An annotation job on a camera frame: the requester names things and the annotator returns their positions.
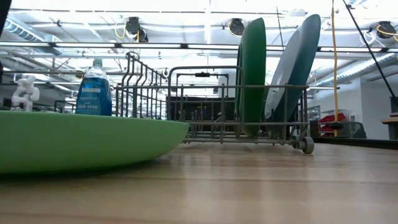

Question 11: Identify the red plastic storage bin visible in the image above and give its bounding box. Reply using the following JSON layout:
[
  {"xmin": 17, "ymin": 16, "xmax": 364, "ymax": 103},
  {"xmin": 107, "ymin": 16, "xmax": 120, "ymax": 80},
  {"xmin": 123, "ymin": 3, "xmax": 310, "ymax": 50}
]
[{"xmin": 319, "ymin": 112, "xmax": 347, "ymax": 134}]

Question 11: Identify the blue plate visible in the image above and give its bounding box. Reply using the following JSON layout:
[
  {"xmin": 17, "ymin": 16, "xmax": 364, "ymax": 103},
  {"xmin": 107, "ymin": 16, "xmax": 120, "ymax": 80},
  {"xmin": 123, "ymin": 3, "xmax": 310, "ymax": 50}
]
[{"xmin": 264, "ymin": 13, "xmax": 322, "ymax": 139}]

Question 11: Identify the long ceiling light strip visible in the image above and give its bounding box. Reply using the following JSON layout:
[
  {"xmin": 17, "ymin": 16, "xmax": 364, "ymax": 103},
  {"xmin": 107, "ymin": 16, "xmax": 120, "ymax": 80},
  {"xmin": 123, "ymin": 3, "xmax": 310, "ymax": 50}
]
[{"xmin": 0, "ymin": 41, "xmax": 398, "ymax": 52}]

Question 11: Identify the yellow hanging cord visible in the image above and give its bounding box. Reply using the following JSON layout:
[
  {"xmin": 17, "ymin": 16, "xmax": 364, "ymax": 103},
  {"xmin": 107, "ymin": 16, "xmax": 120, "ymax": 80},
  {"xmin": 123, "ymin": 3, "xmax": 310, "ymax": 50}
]
[{"xmin": 330, "ymin": 0, "xmax": 341, "ymax": 138}]

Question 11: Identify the black equipment cabinet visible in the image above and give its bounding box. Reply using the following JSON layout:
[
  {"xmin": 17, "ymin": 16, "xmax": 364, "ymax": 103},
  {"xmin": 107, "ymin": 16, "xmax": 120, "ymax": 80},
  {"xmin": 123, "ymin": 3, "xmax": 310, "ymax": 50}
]
[{"xmin": 165, "ymin": 95, "xmax": 237, "ymax": 132}]

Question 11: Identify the silver ventilation duct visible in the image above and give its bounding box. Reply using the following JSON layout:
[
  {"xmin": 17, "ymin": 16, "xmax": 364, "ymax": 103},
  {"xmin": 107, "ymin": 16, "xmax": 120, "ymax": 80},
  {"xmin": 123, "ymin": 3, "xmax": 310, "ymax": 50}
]
[
  {"xmin": 0, "ymin": 8, "xmax": 65, "ymax": 57},
  {"xmin": 312, "ymin": 52, "xmax": 398, "ymax": 87}
]

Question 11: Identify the grey wire dish rack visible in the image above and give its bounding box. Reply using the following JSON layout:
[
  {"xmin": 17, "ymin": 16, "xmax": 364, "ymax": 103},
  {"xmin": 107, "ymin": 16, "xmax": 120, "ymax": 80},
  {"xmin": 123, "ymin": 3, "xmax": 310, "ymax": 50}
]
[{"xmin": 114, "ymin": 51, "xmax": 315, "ymax": 155}]

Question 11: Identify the blue dish soap bottle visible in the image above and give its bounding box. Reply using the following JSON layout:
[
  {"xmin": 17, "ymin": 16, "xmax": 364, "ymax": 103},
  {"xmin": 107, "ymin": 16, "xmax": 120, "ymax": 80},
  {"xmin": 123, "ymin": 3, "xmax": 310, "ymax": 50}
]
[{"xmin": 75, "ymin": 58, "xmax": 113, "ymax": 117}]

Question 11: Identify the dark green plate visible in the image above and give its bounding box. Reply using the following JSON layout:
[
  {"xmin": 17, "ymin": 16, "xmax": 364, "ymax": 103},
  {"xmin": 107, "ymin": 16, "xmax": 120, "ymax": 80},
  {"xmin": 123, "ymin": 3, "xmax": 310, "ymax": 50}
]
[{"xmin": 239, "ymin": 17, "xmax": 268, "ymax": 138}]

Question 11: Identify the black hanging cord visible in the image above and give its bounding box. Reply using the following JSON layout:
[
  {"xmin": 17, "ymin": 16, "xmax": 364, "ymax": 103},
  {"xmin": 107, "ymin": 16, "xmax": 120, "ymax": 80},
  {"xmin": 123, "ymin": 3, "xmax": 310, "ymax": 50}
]
[{"xmin": 341, "ymin": 0, "xmax": 398, "ymax": 106}]

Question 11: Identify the black ceiling cord reel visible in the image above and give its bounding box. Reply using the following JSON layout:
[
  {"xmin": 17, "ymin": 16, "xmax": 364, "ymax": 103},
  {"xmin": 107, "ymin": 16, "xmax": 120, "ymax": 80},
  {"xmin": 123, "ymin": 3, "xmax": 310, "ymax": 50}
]
[
  {"xmin": 369, "ymin": 20, "xmax": 398, "ymax": 40},
  {"xmin": 228, "ymin": 17, "xmax": 247, "ymax": 37},
  {"xmin": 125, "ymin": 16, "xmax": 149, "ymax": 44}
]

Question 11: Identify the black aluminium table frame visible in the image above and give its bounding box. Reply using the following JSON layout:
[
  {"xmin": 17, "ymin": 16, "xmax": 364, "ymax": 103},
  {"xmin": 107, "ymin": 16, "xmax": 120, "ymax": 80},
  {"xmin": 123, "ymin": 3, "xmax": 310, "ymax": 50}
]
[{"xmin": 312, "ymin": 136, "xmax": 398, "ymax": 151}]

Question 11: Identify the wooden top grey-legged desk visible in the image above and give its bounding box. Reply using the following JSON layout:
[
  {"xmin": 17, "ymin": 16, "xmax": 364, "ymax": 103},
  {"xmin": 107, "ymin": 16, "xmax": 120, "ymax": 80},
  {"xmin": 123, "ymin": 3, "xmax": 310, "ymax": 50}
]
[{"xmin": 381, "ymin": 111, "xmax": 398, "ymax": 141}]

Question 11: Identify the light green plate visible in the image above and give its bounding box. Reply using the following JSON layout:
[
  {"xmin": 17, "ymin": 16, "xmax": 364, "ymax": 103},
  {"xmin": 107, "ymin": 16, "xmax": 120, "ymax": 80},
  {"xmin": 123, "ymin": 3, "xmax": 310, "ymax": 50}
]
[{"xmin": 0, "ymin": 110, "xmax": 191, "ymax": 175}]

